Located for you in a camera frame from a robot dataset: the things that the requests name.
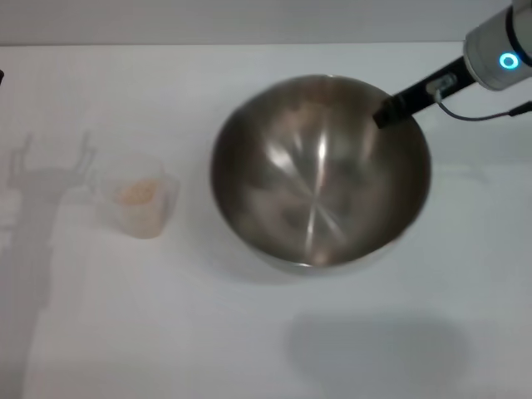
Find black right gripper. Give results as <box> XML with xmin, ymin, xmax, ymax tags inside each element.
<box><xmin>372</xmin><ymin>56</ymin><xmax>475</xmax><ymax>131</ymax></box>

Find stainless steel mixing bowl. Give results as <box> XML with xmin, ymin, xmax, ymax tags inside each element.
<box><xmin>209</xmin><ymin>73</ymin><xmax>432</xmax><ymax>278</ymax></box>

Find white rice grains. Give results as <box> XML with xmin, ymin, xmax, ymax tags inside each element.
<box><xmin>118</xmin><ymin>177</ymin><xmax>161</xmax><ymax>205</ymax></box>

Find clear plastic measuring cup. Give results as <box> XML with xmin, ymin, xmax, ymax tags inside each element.
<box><xmin>94</xmin><ymin>153</ymin><xmax>180</xmax><ymax>240</ymax></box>

